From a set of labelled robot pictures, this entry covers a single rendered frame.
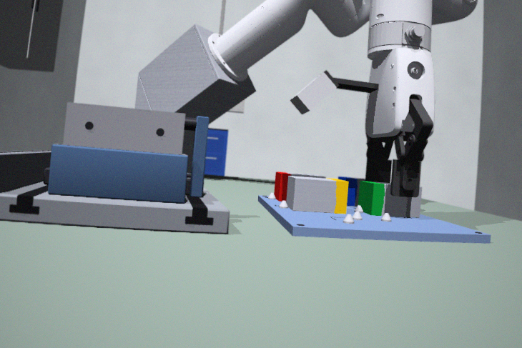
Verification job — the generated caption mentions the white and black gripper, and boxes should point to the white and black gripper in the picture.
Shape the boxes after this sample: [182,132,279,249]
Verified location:
[365,45,435,197]

